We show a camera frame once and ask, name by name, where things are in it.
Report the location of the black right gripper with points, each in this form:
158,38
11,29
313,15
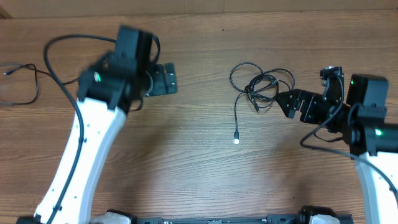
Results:
310,101

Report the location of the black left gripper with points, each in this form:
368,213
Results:
158,84

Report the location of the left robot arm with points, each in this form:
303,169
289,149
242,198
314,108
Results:
105,94

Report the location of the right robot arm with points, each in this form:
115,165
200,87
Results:
359,115

